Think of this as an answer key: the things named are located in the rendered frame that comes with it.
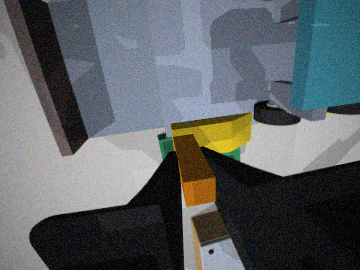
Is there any green tray rim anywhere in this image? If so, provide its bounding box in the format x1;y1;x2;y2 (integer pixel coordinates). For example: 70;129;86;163
157;133;240;162

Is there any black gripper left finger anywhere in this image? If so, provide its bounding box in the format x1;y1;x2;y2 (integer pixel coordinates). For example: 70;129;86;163
29;151;184;270

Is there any green tray floor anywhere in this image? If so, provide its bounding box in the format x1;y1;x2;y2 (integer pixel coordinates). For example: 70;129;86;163
162;140;234;158

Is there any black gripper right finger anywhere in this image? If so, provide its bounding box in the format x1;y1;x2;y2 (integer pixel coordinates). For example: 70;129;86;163
200;147;360;270

